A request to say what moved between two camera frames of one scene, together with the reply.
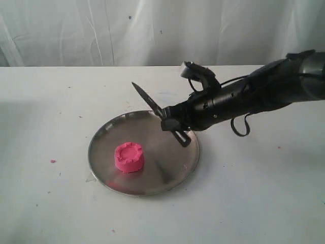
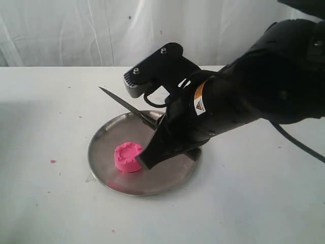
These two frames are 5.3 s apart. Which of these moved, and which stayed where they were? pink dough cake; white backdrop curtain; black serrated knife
Moved: black serrated knife
Stayed: white backdrop curtain; pink dough cake
